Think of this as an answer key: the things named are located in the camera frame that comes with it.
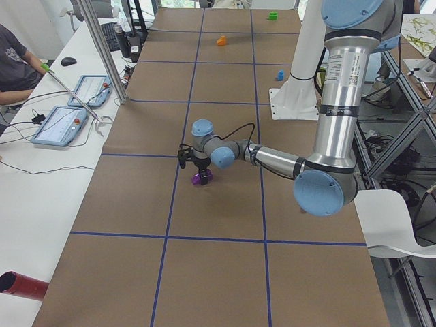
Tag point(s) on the far blue teach pendant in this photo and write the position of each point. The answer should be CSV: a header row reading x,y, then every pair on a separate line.
x,y
93,90

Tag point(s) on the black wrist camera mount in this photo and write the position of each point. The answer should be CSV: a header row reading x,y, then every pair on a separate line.
x,y
184,155

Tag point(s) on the black keyboard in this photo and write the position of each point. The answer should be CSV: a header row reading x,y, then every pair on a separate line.
x,y
110,36

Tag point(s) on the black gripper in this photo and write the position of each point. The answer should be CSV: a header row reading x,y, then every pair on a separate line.
x,y
202,163

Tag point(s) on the purple trapezoid block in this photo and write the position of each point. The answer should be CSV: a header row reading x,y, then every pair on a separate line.
x,y
197,179

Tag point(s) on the orange trapezoid block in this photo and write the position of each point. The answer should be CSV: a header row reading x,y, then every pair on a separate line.
x,y
222,41

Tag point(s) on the black water bottle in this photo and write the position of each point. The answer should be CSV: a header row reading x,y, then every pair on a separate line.
x,y
122,40

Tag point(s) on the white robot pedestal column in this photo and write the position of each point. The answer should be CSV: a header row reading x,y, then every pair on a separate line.
x,y
297,98

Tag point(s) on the seated person dark shirt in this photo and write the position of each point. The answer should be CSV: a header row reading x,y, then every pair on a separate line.
x,y
21,70

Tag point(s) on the red cylinder tube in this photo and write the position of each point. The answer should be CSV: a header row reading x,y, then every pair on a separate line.
x,y
16,284

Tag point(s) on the blue teach pendant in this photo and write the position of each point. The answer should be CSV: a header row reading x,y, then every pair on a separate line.
x,y
93,90
61,126

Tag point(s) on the near blue teach pendant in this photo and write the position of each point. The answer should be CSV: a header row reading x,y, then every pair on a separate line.
x,y
61,126

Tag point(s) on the aluminium frame post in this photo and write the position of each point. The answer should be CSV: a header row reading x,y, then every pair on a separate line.
x,y
99,40

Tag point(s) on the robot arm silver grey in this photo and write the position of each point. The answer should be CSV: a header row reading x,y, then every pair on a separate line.
x,y
328,71

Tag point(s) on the green toy block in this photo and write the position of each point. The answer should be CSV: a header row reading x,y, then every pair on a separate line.
x,y
273,15

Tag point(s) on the black computer mouse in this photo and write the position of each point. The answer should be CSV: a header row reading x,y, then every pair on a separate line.
x,y
68,61

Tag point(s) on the grabber stick green tip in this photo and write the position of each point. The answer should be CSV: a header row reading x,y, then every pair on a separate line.
x,y
99,120

